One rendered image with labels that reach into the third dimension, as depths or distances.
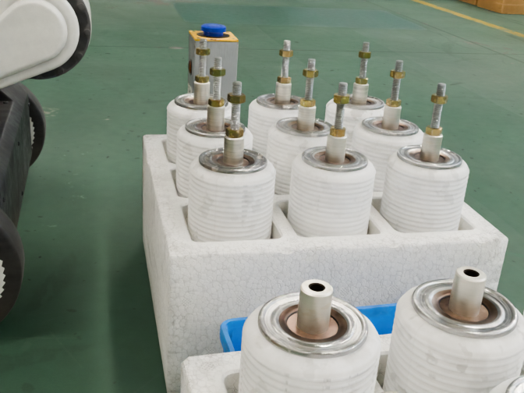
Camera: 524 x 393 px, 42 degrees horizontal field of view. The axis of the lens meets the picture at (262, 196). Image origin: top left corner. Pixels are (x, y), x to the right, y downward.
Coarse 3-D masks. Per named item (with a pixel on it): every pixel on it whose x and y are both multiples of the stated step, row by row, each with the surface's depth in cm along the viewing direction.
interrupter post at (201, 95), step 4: (196, 84) 94; (200, 84) 94; (204, 84) 94; (208, 84) 95; (196, 88) 95; (200, 88) 94; (204, 88) 95; (208, 88) 95; (196, 92) 95; (200, 92) 95; (204, 92) 95; (208, 92) 95; (196, 96) 95; (200, 96) 95; (204, 96) 95; (208, 96) 96; (196, 100) 95; (200, 100) 95; (204, 100) 95; (200, 104) 95
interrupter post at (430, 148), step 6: (426, 138) 79; (432, 138) 79; (438, 138) 79; (426, 144) 79; (432, 144) 79; (438, 144) 79; (426, 150) 80; (432, 150) 79; (438, 150) 80; (420, 156) 81; (426, 156) 80; (432, 156) 80; (438, 156) 80
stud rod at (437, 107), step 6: (438, 84) 77; (444, 84) 77; (438, 90) 77; (444, 90) 77; (438, 108) 78; (432, 114) 79; (438, 114) 78; (432, 120) 79; (438, 120) 79; (432, 126) 79; (438, 126) 79
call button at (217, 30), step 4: (204, 24) 110; (208, 24) 110; (212, 24) 110; (216, 24) 110; (220, 24) 111; (204, 28) 108; (208, 28) 108; (212, 28) 108; (216, 28) 108; (220, 28) 108; (224, 28) 109; (204, 32) 109; (208, 32) 108; (212, 32) 108; (216, 32) 108; (220, 32) 108; (212, 36) 109; (216, 36) 109; (220, 36) 109
